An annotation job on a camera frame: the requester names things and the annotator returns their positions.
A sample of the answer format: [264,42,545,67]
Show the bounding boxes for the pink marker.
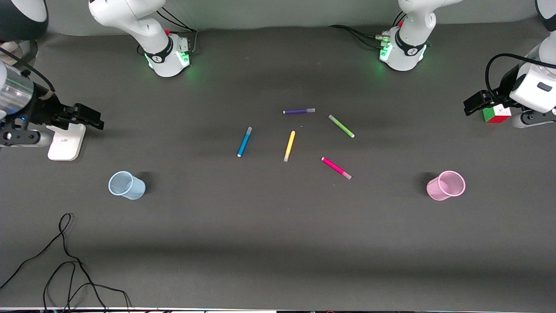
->
[321,157,353,180]

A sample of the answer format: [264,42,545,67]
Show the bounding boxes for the blue marker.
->
[237,127,253,158]

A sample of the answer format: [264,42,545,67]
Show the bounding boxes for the Rubik's cube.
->
[483,103,512,124]

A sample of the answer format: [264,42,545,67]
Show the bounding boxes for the white rounded rectangular box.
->
[47,123,86,162]

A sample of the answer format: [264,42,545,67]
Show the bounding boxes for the light blue plastic cup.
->
[108,170,146,200]

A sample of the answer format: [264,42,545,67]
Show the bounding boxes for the pink plastic cup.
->
[426,170,466,201]

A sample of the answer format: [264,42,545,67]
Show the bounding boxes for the green marker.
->
[328,114,355,139]

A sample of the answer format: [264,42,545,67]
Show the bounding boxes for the yellow marker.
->
[283,130,296,163]

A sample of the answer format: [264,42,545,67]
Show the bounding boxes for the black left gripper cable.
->
[485,53,556,103]

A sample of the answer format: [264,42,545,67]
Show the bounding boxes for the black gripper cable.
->
[485,53,556,103]
[0,47,56,93]

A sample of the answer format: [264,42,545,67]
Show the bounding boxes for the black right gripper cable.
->
[0,47,56,93]

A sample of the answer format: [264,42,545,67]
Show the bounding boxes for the thin black looped cable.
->
[0,213,132,313]

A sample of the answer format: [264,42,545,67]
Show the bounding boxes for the black right arm base cable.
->
[138,7,198,56]

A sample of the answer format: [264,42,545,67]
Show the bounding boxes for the black arm base cable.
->
[328,12,407,49]
[138,7,198,56]

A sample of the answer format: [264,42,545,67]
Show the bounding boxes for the black left arm base cable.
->
[328,12,407,49]

